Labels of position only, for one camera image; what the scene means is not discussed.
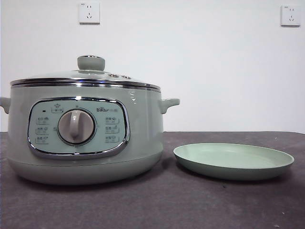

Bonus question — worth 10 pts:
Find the glass lid with green knob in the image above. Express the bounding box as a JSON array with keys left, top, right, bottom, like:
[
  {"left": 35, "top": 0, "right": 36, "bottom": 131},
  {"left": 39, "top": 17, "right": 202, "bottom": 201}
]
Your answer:
[{"left": 10, "top": 55, "right": 159, "bottom": 91}]

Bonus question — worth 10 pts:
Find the pale green electric steamer pot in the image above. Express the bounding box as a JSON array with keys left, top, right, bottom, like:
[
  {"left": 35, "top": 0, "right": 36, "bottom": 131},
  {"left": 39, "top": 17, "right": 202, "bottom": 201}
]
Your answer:
[{"left": 0, "top": 82, "right": 181, "bottom": 186}]

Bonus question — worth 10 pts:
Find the pale green round plate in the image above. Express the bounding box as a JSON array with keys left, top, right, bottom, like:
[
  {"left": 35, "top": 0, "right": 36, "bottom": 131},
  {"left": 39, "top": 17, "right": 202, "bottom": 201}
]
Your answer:
[{"left": 173, "top": 142, "right": 295, "bottom": 180}]

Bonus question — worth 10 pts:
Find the white wall socket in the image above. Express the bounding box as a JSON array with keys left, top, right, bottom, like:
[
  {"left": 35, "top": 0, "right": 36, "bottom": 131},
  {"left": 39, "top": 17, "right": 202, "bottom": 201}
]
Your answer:
[
  {"left": 280, "top": 5, "right": 301, "bottom": 27},
  {"left": 79, "top": 2, "right": 101, "bottom": 25}
]

